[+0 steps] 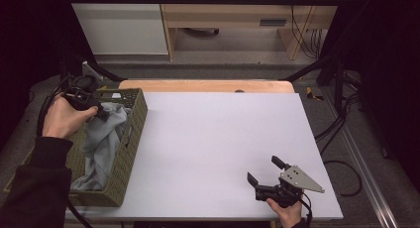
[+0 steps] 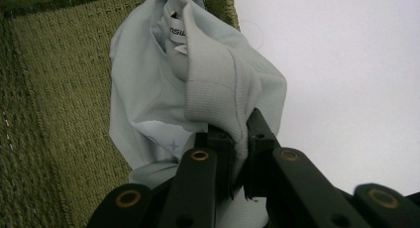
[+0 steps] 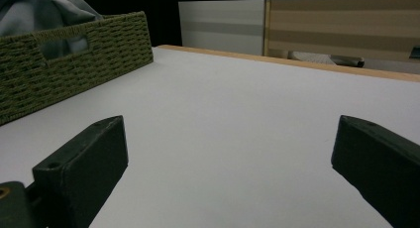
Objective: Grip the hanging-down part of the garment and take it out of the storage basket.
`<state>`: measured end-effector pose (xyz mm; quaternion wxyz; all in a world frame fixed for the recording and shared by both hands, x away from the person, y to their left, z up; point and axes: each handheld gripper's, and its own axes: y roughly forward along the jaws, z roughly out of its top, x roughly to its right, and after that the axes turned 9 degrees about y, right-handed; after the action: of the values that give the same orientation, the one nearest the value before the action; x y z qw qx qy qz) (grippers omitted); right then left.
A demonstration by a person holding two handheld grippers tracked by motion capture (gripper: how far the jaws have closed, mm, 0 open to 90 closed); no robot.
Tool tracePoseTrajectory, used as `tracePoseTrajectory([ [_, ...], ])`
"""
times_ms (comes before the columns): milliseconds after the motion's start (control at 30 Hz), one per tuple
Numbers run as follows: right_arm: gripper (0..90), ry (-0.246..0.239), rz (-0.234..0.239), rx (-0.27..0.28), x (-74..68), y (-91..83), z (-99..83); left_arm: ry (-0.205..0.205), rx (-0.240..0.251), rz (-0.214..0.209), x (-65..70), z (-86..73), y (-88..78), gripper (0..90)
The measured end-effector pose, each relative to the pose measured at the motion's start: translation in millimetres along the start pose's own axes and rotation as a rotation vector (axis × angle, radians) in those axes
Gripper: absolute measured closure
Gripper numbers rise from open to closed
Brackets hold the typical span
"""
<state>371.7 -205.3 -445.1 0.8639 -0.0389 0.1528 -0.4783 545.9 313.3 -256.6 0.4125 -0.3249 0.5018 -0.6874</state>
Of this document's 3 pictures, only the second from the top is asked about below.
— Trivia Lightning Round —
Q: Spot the light grey garment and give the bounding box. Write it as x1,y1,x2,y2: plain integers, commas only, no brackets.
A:
108,0,287,228

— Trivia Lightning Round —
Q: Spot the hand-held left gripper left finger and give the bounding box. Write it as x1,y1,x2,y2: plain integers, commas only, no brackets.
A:
193,124,238,201

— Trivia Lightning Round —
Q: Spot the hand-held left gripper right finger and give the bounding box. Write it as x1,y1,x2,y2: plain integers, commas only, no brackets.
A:
243,108,281,200

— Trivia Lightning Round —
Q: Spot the olive green knitted cloth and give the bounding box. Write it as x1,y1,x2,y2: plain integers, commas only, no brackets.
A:
0,0,240,228

